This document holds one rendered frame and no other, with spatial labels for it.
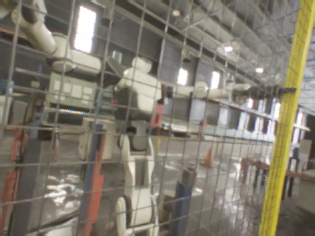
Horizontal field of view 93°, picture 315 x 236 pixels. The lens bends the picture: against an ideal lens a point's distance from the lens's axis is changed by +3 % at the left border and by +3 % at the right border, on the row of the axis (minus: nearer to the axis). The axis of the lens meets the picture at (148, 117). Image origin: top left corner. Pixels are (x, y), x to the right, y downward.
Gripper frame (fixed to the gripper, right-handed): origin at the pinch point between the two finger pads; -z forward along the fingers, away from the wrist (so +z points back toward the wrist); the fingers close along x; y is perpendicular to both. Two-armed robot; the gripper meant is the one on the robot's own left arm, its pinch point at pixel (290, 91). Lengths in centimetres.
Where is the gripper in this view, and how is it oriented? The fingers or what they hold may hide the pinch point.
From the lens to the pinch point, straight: 106.5
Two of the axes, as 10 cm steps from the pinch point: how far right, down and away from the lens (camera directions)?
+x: -8.3, -1.3, -5.4
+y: 1.6, -9.9, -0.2
